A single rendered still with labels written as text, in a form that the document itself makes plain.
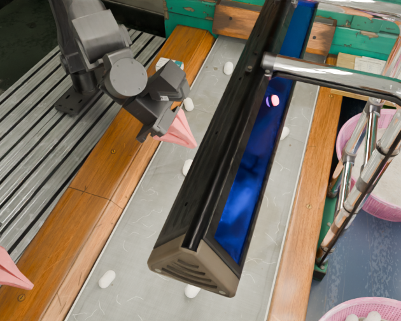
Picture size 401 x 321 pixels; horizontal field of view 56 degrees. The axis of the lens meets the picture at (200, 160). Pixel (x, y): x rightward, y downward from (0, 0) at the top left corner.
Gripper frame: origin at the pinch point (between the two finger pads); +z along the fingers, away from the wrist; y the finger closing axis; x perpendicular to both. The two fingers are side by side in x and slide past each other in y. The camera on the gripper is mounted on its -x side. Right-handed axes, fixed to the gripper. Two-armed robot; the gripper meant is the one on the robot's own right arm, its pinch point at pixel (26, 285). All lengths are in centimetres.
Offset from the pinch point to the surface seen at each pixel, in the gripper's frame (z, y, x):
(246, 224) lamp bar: 6.4, 5.8, -37.1
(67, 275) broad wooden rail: 5.6, 4.6, 3.2
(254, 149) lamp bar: 4.3, 12.8, -37.9
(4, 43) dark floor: -55, 140, 155
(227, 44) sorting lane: 13, 77, 0
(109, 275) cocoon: 10.7, 6.8, -0.4
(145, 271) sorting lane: 15.6, 9.9, -2.3
